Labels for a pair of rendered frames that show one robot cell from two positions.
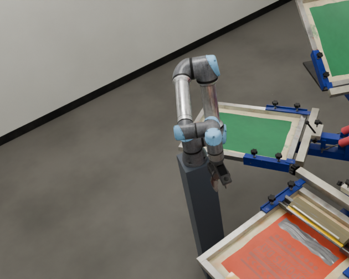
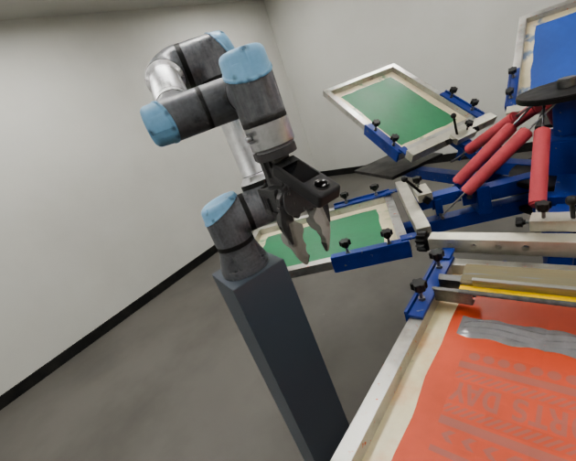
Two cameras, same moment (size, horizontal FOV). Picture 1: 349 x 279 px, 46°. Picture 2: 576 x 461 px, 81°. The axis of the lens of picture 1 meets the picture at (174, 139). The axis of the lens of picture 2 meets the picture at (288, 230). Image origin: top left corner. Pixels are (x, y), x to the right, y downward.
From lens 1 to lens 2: 151 cm
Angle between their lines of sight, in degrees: 22
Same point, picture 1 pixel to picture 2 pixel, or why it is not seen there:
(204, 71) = (206, 53)
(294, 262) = (570, 400)
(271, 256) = (499, 409)
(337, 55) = (394, 125)
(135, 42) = (174, 237)
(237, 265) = not seen: outside the picture
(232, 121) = not seen: hidden behind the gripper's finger
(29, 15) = (29, 225)
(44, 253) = not seen: outside the picture
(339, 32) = (385, 107)
